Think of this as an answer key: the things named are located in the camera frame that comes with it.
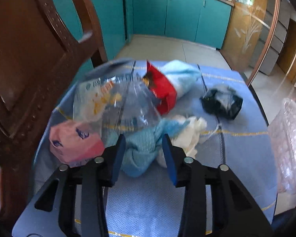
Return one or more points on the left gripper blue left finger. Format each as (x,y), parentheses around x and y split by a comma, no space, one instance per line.
(118,151)

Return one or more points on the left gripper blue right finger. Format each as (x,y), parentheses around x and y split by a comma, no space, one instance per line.
(173,158)

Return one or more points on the teal knitted cloth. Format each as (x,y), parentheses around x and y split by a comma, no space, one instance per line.
(142,147)

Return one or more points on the white tissue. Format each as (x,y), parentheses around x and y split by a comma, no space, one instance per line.
(186,132)

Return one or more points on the clear plastic snack bag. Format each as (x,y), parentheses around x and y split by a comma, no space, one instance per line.
(122,104)

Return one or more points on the pink paper wrapper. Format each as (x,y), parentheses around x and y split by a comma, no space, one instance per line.
(75,143)

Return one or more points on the red snack wrapper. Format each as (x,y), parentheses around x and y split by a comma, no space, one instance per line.
(161,88)

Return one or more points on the black plastic bag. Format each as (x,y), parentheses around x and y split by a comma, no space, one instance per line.
(223,101)

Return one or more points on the white plastic trash basket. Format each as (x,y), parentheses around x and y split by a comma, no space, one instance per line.
(282,132)

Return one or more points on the teal lower kitchen cabinets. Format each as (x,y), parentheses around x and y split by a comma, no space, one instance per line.
(204,21)

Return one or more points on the blue cloth on stool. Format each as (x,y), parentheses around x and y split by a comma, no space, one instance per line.
(227,190)

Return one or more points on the carved wooden chair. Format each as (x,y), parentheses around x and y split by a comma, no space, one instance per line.
(39,58)

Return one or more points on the brown wooden door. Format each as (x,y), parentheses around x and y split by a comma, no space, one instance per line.
(287,56)

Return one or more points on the frosted glass sliding door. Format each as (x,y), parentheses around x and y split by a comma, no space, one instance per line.
(249,35)

